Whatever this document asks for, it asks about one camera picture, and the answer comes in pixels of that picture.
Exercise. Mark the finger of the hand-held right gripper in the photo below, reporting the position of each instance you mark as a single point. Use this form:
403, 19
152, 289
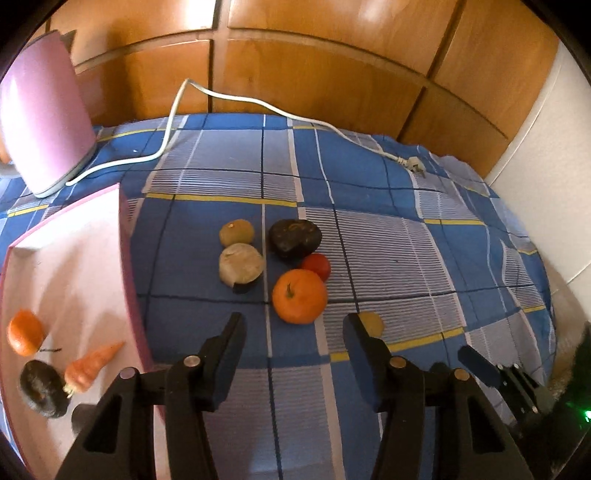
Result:
480, 367

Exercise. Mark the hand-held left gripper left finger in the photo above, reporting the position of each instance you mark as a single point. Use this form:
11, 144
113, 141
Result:
228, 364

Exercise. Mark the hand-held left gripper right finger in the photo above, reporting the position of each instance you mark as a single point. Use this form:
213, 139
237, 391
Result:
364, 369

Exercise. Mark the small yellow-green fruit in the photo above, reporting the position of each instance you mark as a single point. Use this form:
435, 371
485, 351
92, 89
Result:
236, 232
375, 324

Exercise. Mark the orange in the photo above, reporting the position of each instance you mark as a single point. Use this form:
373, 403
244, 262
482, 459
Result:
299, 297
25, 333

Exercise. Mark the cream round vegetable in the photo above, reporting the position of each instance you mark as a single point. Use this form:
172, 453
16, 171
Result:
241, 267

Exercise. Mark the red tomato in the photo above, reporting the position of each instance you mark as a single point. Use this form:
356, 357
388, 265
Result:
317, 266

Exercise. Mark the carrot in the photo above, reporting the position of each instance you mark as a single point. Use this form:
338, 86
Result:
90, 369

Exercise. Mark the dark brown round fruit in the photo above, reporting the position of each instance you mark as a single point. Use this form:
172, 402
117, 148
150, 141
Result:
295, 237

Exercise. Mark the blue plaid tablecloth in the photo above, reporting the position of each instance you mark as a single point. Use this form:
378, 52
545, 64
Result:
369, 184

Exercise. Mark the pink electric kettle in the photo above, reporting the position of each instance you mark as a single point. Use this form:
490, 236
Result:
41, 115

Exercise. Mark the wooden wardrobe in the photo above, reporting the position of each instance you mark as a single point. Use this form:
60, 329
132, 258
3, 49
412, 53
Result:
323, 60

